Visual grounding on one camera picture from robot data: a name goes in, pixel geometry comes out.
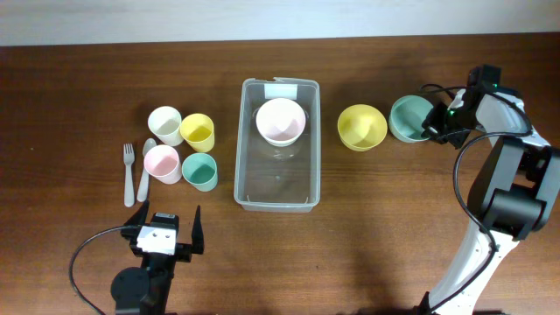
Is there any yellow plastic cup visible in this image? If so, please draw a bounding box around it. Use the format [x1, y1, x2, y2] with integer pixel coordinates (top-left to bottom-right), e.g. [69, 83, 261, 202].
[179, 113, 215, 153]

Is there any green plastic cup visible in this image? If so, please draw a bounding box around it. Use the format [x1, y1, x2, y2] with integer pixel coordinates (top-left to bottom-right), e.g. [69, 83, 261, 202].
[182, 153, 218, 192]

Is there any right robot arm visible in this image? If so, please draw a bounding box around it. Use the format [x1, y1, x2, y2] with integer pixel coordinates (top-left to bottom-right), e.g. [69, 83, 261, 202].
[412, 65, 559, 314]

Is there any yellow plastic bowl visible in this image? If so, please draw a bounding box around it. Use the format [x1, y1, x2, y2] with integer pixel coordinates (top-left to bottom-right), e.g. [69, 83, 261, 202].
[337, 104, 389, 152]

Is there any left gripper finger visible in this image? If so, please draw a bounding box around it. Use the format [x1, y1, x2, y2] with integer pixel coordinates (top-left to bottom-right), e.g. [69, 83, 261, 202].
[124, 200, 149, 227]
[191, 206, 204, 255]

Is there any green plastic bowl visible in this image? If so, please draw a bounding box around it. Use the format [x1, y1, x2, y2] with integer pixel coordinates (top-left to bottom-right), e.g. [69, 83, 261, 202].
[388, 95, 433, 143]

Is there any grey plastic fork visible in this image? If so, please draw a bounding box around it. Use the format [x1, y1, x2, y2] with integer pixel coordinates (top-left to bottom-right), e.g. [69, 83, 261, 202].
[123, 143, 135, 207]

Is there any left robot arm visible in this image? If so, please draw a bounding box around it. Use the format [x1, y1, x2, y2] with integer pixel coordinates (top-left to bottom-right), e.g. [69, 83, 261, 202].
[110, 200, 205, 314]

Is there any clear plastic container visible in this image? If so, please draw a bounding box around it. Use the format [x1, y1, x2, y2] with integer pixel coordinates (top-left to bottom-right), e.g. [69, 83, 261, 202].
[234, 77, 321, 213]

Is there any white plastic cup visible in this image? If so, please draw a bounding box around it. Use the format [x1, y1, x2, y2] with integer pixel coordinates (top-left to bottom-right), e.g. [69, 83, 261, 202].
[148, 106, 184, 147]

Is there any grey plastic spoon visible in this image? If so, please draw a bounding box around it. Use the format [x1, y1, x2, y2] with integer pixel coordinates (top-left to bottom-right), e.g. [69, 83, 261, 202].
[136, 138, 157, 202]

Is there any pink plastic cup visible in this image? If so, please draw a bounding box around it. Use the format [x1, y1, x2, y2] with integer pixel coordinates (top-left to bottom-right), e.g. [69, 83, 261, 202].
[143, 144, 182, 185]

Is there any pink plastic bowl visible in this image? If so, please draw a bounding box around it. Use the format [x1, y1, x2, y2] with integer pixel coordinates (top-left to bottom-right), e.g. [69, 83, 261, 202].
[255, 98, 307, 147]

